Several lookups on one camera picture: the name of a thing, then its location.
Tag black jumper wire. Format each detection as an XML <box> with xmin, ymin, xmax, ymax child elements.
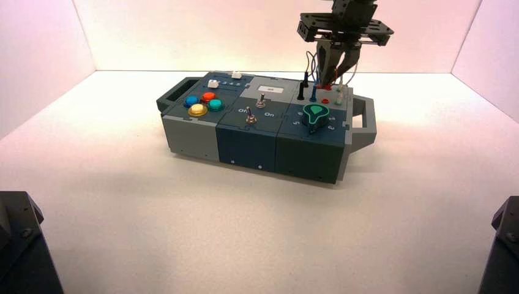
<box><xmin>296</xmin><ymin>50</ymin><xmax>318</xmax><ymax>101</ymax></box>

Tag green and black rotary knob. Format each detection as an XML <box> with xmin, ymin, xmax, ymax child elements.
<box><xmin>301</xmin><ymin>104</ymin><xmax>331</xmax><ymax>135</ymax></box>

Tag grey and blue control box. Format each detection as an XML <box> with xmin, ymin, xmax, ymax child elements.
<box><xmin>155</xmin><ymin>71</ymin><xmax>378</xmax><ymax>184</ymax></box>

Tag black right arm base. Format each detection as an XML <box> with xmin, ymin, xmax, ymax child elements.
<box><xmin>478</xmin><ymin>195</ymin><xmax>519</xmax><ymax>294</ymax></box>

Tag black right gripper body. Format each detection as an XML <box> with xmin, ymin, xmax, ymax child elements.
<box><xmin>297</xmin><ymin>0</ymin><xmax>395</xmax><ymax>47</ymax></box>

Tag red jumper wire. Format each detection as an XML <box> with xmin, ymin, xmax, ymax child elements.
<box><xmin>316</xmin><ymin>68</ymin><xmax>340</xmax><ymax>91</ymax></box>

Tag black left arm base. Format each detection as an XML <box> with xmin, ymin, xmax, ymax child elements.
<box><xmin>0</xmin><ymin>190</ymin><xmax>64</xmax><ymax>294</ymax></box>

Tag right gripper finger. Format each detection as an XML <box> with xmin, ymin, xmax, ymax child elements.
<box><xmin>333</xmin><ymin>42</ymin><xmax>364</xmax><ymax>81</ymax></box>
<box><xmin>316</xmin><ymin>40</ymin><xmax>340</xmax><ymax>87</ymax></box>

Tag blue jumper wire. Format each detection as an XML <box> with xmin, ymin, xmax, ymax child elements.
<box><xmin>308</xmin><ymin>56</ymin><xmax>325</xmax><ymax>103</ymax></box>

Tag white jumper wire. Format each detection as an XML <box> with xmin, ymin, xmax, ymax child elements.
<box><xmin>335</xmin><ymin>61</ymin><xmax>359</xmax><ymax>107</ymax></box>

